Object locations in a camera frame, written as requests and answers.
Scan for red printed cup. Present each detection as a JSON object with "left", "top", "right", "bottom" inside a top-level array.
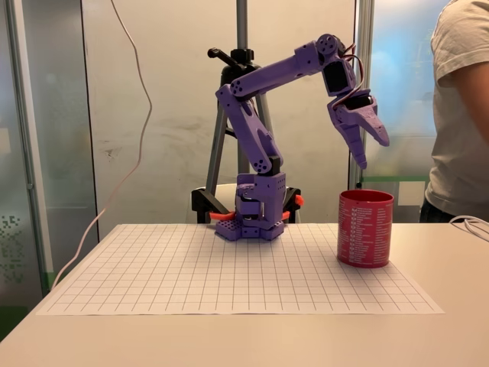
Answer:
[{"left": 336, "top": 189, "right": 395, "bottom": 270}]

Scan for person in grey shirt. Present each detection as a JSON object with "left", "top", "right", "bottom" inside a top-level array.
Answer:
[{"left": 419, "top": 0, "right": 489, "bottom": 224}]

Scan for black orange table clamp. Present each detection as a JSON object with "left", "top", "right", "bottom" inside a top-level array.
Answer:
[
  {"left": 190, "top": 186, "right": 235, "bottom": 225},
  {"left": 280, "top": 186, "right": 307, "bottom": 225}
]

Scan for white grid paper sheet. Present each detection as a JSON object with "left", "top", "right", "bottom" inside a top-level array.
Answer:
[{"left": 36, "top": 222, "right": 446, "bottom": 317}]

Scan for white cable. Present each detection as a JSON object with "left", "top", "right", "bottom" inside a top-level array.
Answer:
[{"left": 448, "top": 215, "right": 489, "bottom": 242}]

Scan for grey black camera tripod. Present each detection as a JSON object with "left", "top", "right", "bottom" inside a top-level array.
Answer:
[{"left": 206, "top": 0, "right": 292, "bottom": 225}]

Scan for pink cable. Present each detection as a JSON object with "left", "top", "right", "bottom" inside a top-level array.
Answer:
[{"left": 51, "top": 0, "right": 154, "bottom": 290}]

